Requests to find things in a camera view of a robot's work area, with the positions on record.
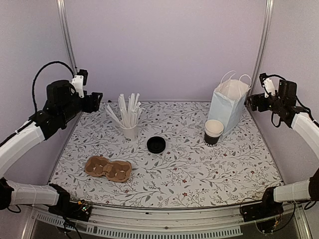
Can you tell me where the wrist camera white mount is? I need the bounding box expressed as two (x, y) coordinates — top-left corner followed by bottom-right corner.
(71, 69), (88, 98)
(259, 73), (276, 98)

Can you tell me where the left aluminium frame post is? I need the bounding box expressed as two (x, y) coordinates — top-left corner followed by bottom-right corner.
(56, 0), (77, 73)

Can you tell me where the aluminium front rail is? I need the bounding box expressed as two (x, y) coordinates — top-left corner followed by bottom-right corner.
(21, 198), (319, 239)

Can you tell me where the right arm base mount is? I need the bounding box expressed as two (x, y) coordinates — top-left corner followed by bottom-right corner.
(239, 202), (284, 234)

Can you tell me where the black plastic cup lid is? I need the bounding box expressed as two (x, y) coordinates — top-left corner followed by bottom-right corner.
(147, 136), (166, 154)

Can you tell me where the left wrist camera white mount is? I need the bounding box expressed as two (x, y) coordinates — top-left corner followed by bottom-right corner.
(71, 69), (88, 98)

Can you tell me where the light blue paper bag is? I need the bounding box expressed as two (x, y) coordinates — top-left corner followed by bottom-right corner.
(207, 71), (252, 138)

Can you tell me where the bundle of white wrapped straws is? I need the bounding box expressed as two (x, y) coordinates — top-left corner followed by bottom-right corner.
(106, 93), (145, 129)

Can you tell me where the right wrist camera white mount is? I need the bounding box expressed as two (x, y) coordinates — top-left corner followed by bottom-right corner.
(259, 73), (276, 98)

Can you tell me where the floral patterned table mat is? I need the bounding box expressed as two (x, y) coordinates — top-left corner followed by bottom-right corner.
(50, 102), (283, 208)

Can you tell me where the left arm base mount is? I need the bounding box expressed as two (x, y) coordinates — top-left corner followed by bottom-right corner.
(48, 200), (92, 222)

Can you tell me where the white cup holding straws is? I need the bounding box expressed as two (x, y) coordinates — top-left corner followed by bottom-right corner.
(120, 125), (138, 142)

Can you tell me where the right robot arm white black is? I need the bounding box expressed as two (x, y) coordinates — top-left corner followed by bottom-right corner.
(240, 73), (319, 222)

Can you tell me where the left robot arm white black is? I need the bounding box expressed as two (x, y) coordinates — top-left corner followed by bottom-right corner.
(0, 69), (103, 216)

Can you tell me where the aluminium frame post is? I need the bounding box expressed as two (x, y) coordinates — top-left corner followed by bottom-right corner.
(56, 0), (77, 73)
(251, 0), (274, 91)

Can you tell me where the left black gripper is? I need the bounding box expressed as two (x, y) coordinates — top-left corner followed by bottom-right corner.
(59, 91), (103, 123)

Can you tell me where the brown cardboard cup carrier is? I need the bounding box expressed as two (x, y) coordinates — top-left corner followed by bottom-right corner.
(84, 156), (132, 183)

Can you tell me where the right aluminium frame post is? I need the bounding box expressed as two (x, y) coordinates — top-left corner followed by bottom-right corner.
(251, 0), (274, 91)

